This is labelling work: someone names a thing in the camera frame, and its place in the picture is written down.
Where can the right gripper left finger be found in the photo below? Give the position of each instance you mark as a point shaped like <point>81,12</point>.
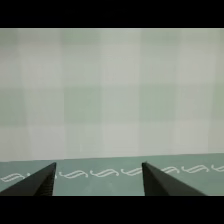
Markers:
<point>39,184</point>

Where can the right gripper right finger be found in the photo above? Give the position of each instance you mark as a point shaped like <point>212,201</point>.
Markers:
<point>160,184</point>

